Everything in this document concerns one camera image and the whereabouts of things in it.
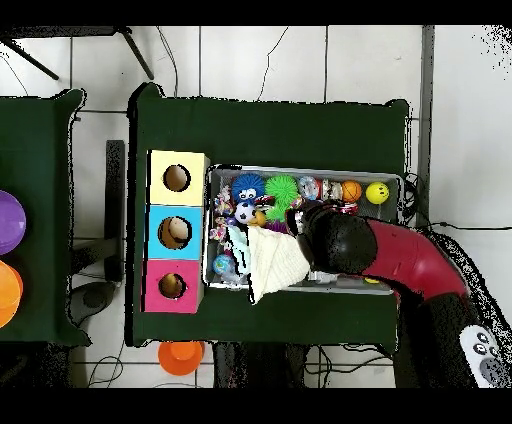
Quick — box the light blue cloth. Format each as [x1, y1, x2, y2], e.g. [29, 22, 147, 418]
[225, 225, 253, 277]

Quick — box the cream white waffle cloth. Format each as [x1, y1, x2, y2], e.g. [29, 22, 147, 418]
[245, 225, 312, 306]

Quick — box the yellow duck plush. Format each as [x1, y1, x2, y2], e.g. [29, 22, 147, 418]
[161, 273, 182, 296]

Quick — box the purple plastic bowl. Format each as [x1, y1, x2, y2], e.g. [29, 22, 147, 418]
[0, 189, 28, 256]

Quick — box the orange plastic bowl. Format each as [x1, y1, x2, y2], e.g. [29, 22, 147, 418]
[0, 259, 24, 330]

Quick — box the wooden box with three holes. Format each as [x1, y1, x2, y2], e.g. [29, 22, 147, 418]
[140, 149, 211, 314]

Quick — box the small soccer ball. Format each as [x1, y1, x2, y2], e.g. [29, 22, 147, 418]
[233, 202, 256, 225]

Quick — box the blue spiky ball with eyes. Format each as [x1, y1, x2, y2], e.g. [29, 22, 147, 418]
[230, 173, 266, 205]

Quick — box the large green spiky ball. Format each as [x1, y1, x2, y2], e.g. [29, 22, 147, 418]
[263, 174, 299, 205]

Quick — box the small orange basketball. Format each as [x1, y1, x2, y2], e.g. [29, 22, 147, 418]
[340, 180, 363, 204]

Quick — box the yellow foam ball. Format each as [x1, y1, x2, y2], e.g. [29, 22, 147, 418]
[364, 181, 390, 206]

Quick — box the black upright panel stand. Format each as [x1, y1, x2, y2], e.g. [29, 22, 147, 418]
[68, 139, 126, 326]

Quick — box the orange plastic cup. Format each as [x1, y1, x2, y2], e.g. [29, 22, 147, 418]
[157, 340, 206, 377]

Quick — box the black tripod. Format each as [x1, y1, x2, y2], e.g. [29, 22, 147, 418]
[0, 25, 156, 81]

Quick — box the dark green side tablecloth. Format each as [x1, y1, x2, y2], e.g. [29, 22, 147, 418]
[0, 88, 91, 347]

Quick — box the shallow wire mesh bin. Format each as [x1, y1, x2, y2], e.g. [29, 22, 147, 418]
[201, 164, 404, 296]

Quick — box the thin black floor cable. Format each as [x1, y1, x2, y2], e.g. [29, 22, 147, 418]
[257, 25, 290, 102]

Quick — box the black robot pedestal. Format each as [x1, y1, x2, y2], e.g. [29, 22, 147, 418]
[211, 342, 309, 388]

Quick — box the black power cable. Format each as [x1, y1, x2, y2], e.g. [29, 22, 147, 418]
[417, 220, 512, 233]

